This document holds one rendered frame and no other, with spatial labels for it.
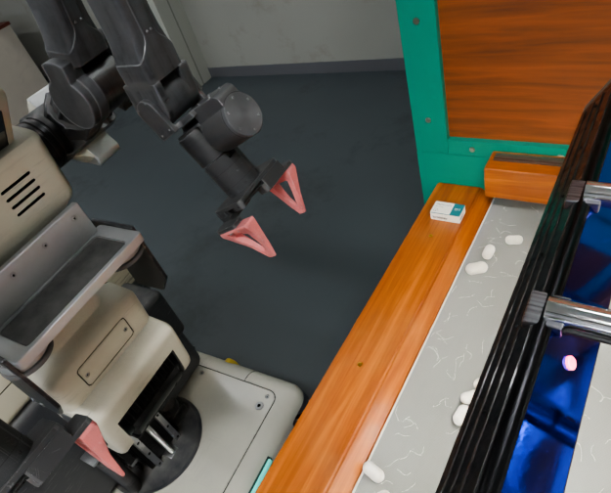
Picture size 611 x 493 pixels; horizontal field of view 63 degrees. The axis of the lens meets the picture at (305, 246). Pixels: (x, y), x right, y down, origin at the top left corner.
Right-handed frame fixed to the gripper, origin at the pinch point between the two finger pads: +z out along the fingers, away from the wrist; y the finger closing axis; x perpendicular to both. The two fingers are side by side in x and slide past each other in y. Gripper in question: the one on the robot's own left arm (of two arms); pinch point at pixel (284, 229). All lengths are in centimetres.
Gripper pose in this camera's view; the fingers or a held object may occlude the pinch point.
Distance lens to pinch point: 74.4
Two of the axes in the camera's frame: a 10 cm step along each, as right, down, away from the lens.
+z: 6.3, 6.9, 3.6
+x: -6.4, 1.9, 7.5
